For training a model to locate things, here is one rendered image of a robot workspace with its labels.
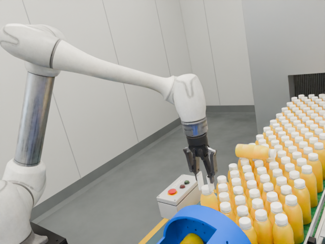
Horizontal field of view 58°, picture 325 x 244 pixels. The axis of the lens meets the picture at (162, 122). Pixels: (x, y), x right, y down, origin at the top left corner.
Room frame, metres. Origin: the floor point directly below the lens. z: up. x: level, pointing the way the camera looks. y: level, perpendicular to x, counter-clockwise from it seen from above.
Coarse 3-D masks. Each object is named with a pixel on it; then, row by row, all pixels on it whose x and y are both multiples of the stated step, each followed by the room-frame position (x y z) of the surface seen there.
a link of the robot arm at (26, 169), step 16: (32, 64) 1.11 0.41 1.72; (32, 80) 1.12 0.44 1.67; (48, 80) 1.14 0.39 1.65; (32, 96) 1.12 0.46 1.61; (48, 96) 1.15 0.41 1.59; (32, 112) 1.12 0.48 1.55; (48, 112) 1.17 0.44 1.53; (32, 128) 1.12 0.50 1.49; (16, 144) 1.14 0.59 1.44; (32, 144) 1.12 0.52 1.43; (16, 160) 1.12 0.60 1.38; (32, 160) 1.12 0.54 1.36; (16, 176) 1.09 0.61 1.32; (32, 176) 1.10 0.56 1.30; (32, 192) 1.08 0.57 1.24
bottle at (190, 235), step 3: (189, 234) 0.78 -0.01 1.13; (192, 234) 0.77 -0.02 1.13; (195, 234) 0.77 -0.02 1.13; (186, 237) 0.77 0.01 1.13; (189, 237) 0.76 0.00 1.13; (192, 237) 0.76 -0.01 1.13; (195, 237) 0.76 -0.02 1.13; (198, 237) 0.76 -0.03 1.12; (183, 240) 0.76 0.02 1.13; (186, 240) 0.75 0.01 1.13; (189, 240) 0.75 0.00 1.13; (192, 240) 0.75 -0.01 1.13; (195, 240) 0.75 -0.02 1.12; (198, 240) 0.75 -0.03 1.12; (201, 240) 0.76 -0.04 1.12; (180, 243) 0.75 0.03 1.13; (183, 243) 0.74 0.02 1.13; (186, 243) 0.74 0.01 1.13; (189, 243) 0.74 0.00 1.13; (192, 243) 0.74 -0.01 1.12; (195, 243) 0.74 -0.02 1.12; (198, 243) 0.74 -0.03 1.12; (201, 243) 0.75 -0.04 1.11
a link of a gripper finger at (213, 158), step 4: (212, 152) 0.95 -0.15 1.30; (216, 152) 0.97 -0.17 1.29; (212, 156) 0.96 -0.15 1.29; (212, 160) 0.96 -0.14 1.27; (216, 160) 0.97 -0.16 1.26; (212, 164) 0.96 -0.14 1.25; (216, 164) 0.97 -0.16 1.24; (212, 168) 0.96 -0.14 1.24; (216, 168) 0.97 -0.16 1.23; (212, 172) 0.96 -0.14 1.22
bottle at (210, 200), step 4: (212, 192) 1.00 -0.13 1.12; (204, 196) 0.99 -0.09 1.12; (208, 196) 0.98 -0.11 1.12; (212, 196) 0.98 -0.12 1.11; (200, 200) 1.00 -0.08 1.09; (204, 200) 0.98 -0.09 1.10; (208, 200) 0.97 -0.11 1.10; (212, 200) 0.97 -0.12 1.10; (216, 200) 0.98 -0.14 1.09; (204, 204) 0.98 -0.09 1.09; (208, 204) 0.97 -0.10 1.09; (212, 204) 0.97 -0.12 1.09; (216, 204) 0.98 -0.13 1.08; (212, 208) 0.97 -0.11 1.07; (216, 208) 0.98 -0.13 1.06
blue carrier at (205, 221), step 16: (192, 208) 0.76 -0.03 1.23; (208, 208) 0.74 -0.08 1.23; (176, 224) 0.83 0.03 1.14; (192, 224) 0.78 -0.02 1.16; (208, 224) 0.68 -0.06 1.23; (224, 224) 0.68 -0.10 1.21; (160, 240) 0.78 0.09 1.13; (176, 240) 0.83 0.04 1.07; (208, 240) 0.75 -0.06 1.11; (224, 240) 0.64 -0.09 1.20; (240, 240) 0.65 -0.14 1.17
